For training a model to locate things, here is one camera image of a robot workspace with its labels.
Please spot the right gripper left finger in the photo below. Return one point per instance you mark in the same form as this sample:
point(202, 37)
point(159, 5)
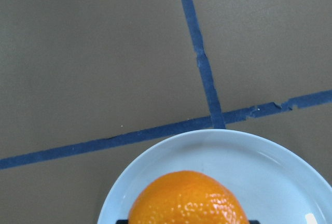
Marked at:
point(122, 221)

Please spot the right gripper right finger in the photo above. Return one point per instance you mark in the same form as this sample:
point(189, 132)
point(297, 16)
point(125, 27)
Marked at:
point(254, 222)

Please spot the orange mandarin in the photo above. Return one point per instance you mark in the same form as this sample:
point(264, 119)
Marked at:
point(186, 197)

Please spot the light blue plate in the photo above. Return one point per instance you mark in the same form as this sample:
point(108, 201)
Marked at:
point(272, 184)

